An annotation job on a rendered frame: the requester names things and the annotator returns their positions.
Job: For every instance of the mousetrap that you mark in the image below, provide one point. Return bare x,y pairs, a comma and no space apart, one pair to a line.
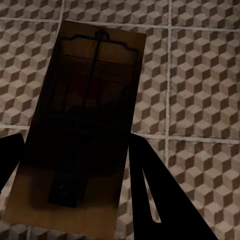
70,174

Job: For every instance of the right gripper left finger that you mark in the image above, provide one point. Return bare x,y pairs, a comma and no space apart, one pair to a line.
11,148

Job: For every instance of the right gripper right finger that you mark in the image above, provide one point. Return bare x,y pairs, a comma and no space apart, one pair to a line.
180,220

